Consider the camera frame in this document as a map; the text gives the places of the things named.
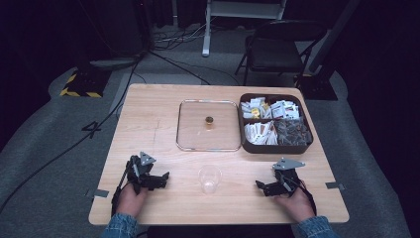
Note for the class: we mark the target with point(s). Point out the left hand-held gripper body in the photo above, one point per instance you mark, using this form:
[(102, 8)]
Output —
[(141, 169)]

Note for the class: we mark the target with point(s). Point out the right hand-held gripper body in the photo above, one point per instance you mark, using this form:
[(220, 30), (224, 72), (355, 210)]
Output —
[(286, 180)]

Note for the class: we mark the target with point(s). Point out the person's right hand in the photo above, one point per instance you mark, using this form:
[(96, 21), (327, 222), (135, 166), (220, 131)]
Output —
[(298, 205)]

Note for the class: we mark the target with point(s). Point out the person's left hand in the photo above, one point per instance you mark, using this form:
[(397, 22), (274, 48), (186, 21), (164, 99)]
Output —
[(131, 201)]

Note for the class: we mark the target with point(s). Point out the brown divided box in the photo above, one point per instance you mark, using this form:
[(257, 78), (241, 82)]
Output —
[(246, 145)]

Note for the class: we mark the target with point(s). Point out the grey tape piece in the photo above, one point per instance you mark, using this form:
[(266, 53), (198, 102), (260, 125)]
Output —
[(334, 185), (101, 193)]

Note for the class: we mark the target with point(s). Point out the clear plastic cup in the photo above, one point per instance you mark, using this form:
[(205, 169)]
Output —
[(210, 180)]

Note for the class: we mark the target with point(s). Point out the pile of clear grey sachets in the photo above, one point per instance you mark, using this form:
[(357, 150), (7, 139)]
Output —
[(293, 132)]

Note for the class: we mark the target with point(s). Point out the pile of white brown sachets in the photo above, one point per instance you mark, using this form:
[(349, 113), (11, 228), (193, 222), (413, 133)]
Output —
[(262, 133)]

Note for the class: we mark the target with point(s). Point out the clear square lid gold knob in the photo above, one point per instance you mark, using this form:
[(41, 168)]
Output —
[(208, 125)]

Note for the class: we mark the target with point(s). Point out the pile of white yellow sachets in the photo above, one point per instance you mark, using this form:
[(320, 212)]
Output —
[(255, 108)]

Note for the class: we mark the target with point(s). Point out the black stand with base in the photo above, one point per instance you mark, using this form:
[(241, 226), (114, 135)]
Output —
[(318, 84)]

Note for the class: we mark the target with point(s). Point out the yellow black striped stand base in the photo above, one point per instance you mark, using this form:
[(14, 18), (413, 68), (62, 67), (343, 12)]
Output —
[(84, 84)]

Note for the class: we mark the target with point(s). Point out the black folding chair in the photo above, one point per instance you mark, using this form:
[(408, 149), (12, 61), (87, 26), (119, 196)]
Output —
[(275, 54)]

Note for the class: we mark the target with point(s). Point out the white metal stand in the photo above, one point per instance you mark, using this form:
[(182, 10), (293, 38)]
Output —
[(206, 36)]

